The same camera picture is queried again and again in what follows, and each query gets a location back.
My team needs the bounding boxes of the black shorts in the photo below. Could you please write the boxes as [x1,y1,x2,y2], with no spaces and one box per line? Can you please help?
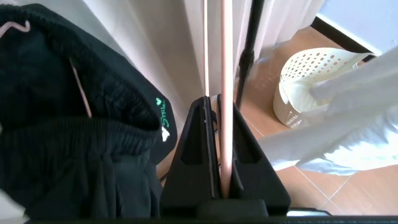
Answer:
[0,2,178,219]

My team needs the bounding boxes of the pink clothes hanger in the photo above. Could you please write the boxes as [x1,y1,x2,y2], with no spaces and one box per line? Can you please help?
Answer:
[201,0,234,199]
[0,20,93,119]

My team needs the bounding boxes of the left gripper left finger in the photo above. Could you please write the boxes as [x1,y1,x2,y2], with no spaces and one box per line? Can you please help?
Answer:
[160,96,218,216]

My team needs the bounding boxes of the beige curtain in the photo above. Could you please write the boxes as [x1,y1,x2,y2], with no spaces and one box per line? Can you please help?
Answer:
[0,0,326,134]

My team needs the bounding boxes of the white garment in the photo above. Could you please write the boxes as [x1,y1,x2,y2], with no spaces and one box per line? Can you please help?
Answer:
[257,45,398,177]

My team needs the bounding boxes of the black clothes rack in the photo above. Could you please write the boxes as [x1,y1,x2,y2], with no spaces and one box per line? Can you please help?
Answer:
[234,0,266,110]

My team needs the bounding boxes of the white laundry basket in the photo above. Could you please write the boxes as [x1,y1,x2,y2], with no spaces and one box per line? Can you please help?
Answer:
[272,47,377,130]

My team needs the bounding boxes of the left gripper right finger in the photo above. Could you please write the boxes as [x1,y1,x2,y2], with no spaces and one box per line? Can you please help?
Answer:
[231,103,292,216]

